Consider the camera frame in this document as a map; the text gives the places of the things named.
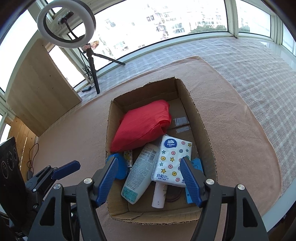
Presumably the black tripod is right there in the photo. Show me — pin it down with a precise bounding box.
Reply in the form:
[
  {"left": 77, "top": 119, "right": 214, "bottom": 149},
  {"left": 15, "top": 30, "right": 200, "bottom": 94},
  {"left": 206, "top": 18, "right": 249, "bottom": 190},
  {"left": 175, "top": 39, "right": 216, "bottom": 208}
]
[{"left": 79, "top": 40, "right": 126, "bottom": 95}]

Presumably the light wooden board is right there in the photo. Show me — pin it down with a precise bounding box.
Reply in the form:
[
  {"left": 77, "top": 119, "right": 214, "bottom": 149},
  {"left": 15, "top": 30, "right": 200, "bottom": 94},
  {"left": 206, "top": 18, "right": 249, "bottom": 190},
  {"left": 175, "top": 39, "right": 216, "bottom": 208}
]
[{"left": 6, "top": 38, "right": 82, "bottom": 137}]

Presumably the red cloth pouch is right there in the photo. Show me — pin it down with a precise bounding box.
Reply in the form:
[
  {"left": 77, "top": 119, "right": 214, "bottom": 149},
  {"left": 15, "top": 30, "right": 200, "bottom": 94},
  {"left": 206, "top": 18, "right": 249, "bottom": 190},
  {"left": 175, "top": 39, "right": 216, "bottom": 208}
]
[{"left": 110, "top": 100, "right": 173, "bottom": 153}]

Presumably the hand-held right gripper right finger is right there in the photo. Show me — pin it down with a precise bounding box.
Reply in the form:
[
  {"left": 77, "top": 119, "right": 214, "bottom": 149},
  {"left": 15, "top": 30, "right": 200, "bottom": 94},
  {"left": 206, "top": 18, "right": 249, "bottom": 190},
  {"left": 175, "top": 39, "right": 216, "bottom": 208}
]
[{"left": 180, "top": 157, "right": 270, "bottom": 241}]

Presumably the black power cable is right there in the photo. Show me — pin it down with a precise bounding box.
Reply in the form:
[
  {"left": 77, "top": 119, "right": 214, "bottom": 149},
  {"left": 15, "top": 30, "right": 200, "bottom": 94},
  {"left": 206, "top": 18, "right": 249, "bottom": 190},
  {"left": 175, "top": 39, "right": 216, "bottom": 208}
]
[{"left": 25, "top": 143, "right": 40, "bottom": 173}]

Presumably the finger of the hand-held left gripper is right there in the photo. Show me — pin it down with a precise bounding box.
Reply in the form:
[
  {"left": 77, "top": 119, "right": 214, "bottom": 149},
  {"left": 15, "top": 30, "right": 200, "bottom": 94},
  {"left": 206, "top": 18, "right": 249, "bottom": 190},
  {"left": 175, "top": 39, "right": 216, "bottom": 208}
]
[
  {"left": 30, "top": 192, "right": 50, "bottom": 215},
  {"left": 25, "top": 160, "right": 81, "bottom": 194}
]

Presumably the small patterned white tube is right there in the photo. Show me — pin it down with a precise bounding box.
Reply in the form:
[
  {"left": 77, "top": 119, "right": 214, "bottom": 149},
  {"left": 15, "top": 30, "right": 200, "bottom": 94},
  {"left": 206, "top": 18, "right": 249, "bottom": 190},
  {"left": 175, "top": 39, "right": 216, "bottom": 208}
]
[{"left": 123, "top": 149, "right": 133, "bottom": 171}]

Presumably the cardboard box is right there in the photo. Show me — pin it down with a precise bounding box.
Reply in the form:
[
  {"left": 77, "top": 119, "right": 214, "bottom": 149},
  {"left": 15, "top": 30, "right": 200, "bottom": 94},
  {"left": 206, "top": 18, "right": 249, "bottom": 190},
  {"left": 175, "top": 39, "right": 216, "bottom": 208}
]
[{"left": 106, "top": 77, "right": 219, "bottom": 224}]

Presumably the blue round case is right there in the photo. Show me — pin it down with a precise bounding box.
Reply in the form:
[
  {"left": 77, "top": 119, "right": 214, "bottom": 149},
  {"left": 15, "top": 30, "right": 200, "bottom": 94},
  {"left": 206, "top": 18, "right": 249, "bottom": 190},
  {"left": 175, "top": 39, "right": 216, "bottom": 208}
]
[{"left": 106, "top": 153, "right": 128, "bottom": 180}]

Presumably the white checked cloth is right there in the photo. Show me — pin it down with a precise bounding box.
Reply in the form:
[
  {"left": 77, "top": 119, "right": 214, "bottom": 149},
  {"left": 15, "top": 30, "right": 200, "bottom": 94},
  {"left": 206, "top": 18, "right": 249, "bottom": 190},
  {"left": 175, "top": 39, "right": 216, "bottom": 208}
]
[{"left": 79, "top": 37, "right": 296, "bottom": 214}]

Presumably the white ring light tripod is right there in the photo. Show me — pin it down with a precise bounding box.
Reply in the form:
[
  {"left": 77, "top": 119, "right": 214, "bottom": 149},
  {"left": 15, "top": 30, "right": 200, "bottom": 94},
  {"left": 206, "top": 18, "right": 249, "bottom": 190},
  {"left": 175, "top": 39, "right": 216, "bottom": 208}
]
[{"left": 0, "top": 0, "right": 296, "bottom": 130}]

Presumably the large white lotion bottle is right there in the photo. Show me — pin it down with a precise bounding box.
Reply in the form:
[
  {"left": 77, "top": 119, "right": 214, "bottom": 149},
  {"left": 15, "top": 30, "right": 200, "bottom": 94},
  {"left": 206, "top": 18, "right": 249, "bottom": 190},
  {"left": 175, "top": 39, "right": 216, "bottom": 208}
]
[{"left": 121, "top": 143, "right": 160, "bottom": 205}]

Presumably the black ring light cable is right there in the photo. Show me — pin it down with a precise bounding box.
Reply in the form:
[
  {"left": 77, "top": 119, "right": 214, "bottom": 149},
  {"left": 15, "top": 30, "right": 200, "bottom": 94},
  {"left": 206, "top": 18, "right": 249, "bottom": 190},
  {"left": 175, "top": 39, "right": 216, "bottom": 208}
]
[{"left": 77, "top": 47, "right": 93, "bottom": 93}]

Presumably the blue plastic stand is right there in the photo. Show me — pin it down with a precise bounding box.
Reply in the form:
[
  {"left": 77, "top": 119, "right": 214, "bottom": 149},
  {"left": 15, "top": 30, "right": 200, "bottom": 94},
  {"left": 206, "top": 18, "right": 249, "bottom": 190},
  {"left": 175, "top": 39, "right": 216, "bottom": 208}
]
[{"left": 185, "top": 158, "right": 204, "bottom": 204}]

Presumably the star-patterned tissue pack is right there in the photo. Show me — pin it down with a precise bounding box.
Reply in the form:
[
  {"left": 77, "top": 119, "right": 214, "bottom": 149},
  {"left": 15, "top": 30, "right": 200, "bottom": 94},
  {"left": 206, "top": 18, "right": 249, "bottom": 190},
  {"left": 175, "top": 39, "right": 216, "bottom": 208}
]
[{"left": 151, "top": 135, "right": 193, "bottom": 188}]

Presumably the small pink bottle grey cap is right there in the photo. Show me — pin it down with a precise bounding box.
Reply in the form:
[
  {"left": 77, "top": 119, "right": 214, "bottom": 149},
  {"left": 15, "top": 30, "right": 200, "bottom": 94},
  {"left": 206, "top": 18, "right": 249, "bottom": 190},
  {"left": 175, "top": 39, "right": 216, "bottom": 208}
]
[{"left": 151, "top": 182, "right": 168, "bottom": 208}]

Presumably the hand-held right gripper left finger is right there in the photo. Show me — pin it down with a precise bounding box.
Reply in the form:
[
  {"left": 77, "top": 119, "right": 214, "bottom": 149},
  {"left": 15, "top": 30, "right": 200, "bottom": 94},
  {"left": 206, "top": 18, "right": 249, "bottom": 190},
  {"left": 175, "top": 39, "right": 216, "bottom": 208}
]
[{"left": 28, "top": 157, "right": 119, "bottom": 241}]

